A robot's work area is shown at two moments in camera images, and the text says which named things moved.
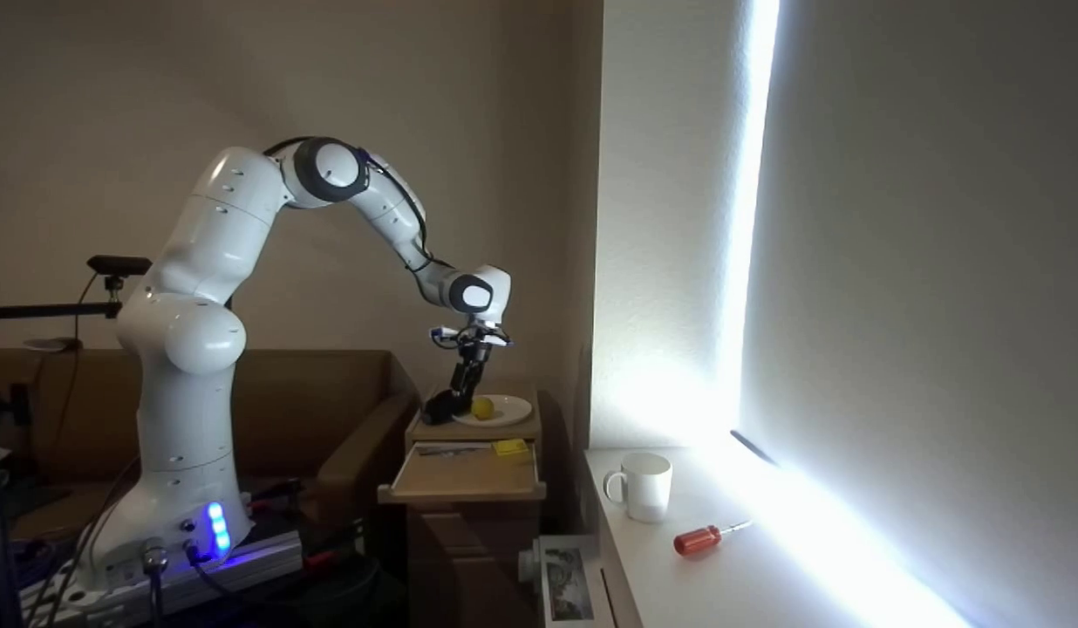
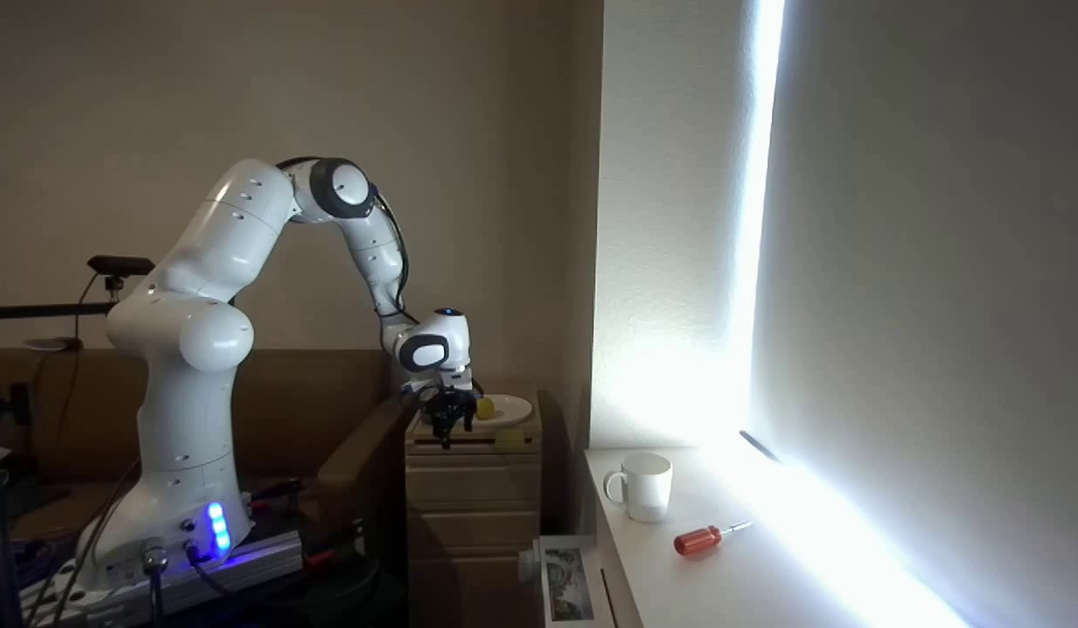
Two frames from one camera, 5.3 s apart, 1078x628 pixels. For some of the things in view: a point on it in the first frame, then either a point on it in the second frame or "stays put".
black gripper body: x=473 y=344 → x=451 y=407
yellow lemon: x=482 y=408 stays put
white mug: x=644 y=485 stays put
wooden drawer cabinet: x=473 y=521 stays put
